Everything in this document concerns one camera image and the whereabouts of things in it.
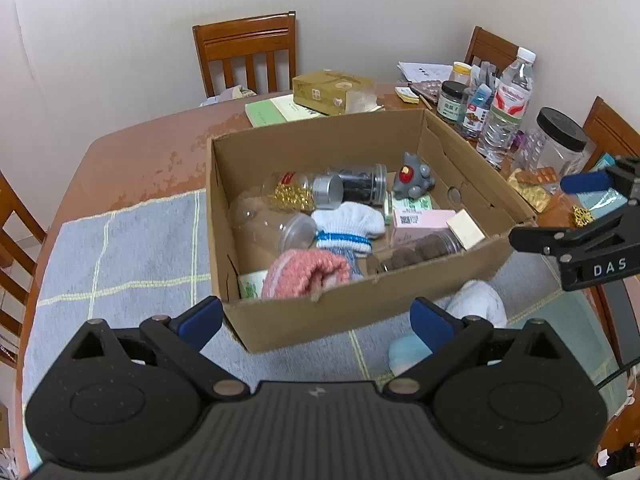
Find gold yellow carton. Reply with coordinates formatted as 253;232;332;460
291;70;378;116

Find jar of black pieces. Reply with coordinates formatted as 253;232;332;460
327;163;388;206

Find pink cardboard box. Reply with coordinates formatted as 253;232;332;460
390;208;458;248

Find teal packet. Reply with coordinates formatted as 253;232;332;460
582;155;631;211

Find small bottle blue cap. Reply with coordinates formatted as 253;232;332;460
459;84;493;140

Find grey rubber animal toy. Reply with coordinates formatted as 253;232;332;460
392;151;436;198

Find red phone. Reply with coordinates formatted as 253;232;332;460
595;280;636;366

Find large clear jar black lid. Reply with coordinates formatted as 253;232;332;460
512;107;588;181

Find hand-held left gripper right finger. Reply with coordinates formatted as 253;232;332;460
382;297;573;401

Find jar of brown biscuits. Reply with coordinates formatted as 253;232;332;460
367;231;466;276

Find grey pens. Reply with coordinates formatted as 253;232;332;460
470;60;501;93

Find green book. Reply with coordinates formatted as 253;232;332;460
245;97;296;128

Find pink knit sock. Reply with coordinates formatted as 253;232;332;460
261;249;352;301

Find small jar dark lid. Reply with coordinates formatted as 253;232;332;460
436;81;468;125

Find jar of yellow capsules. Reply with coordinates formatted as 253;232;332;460
262;171;345;211

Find gold blister pack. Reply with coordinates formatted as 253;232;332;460
506;169;553;213

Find green tissue pack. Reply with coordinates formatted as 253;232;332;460
384;195;435;226
237;270;271;301

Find silver blister pack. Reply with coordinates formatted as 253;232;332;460
410;80;443;101

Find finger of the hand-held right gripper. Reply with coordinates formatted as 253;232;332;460
560;157;640;196
509;200;640;261

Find white paper sheets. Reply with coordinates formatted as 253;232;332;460
397;61;453;83

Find cream cardboard box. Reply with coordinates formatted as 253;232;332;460
446;210;487;250

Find wooden chair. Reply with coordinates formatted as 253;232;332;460
582;96;640;171
0;172;48;366
465;26;521;66
192;10;297;98

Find blue mottled knit sock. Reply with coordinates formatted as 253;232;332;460
316;240;373;282

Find light blue round toy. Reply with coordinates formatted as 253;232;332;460
388;334;433;376

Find pale thick book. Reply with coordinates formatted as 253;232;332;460
270;94;386;122

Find white fluffy sock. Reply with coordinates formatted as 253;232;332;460
446;280;508;330

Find clear plastic jar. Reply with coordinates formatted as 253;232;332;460
227;190;318;253

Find pale folded cloth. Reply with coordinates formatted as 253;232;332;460
200;86;258;107

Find white ribbed sock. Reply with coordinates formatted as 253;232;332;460
311;201;387;251

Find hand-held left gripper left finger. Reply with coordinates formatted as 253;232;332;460
70;296;250;401

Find clear water bottle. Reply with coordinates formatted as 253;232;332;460
476;47;536;168

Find blue checkered towel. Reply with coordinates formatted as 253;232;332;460
22;189;628;461

